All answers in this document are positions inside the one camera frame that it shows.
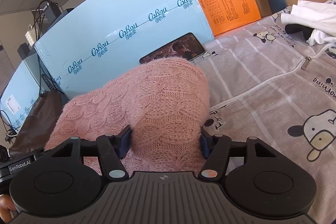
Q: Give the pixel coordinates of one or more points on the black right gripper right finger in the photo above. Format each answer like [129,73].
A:
[215,149]

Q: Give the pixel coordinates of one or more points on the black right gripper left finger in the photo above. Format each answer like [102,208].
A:
[111,150]

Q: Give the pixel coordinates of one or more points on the pink knitted sweater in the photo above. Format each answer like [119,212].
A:
[165,102]

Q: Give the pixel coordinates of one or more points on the person's left hand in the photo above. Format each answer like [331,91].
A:
[6,205]

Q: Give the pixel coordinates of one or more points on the black smartphone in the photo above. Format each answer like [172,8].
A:
[187,47]

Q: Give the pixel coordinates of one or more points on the white power strip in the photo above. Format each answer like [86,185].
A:
[32,35]

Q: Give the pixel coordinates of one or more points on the black garment piece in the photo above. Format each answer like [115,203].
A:
[297,28]

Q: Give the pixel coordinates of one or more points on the light blue foam board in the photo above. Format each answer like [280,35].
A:
[102,39]

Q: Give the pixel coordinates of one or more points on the white folded garment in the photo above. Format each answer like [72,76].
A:
[320,17]

